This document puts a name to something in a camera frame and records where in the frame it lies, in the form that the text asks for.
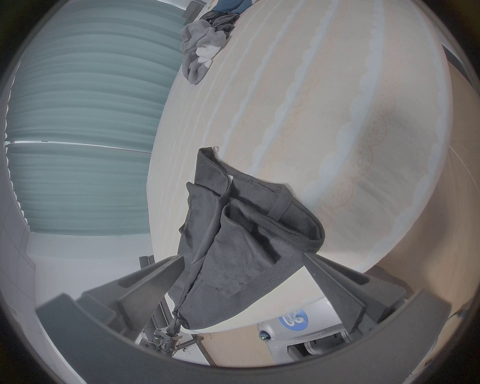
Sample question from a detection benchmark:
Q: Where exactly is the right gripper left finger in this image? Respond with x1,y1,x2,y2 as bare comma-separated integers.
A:
80,254,187,334

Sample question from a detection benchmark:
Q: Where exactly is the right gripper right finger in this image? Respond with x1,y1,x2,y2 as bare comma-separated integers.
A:
302,253,409,335

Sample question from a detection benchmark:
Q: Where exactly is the black T-shirt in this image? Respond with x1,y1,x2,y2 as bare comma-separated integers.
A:
167,147,325,331

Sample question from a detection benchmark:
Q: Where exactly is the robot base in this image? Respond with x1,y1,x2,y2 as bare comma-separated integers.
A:
257,300,354,365

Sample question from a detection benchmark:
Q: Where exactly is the bed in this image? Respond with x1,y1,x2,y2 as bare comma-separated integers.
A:
144,0,454,334

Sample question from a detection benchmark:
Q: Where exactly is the pile of clothes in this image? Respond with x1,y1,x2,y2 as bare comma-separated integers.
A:
180,0,260,85

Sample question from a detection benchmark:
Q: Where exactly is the blue-green curtain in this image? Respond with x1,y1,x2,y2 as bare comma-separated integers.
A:
5,0,190,151
5,142,152,236

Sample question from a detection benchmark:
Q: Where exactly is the grey bedside table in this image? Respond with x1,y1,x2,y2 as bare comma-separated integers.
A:
182,0,205,19

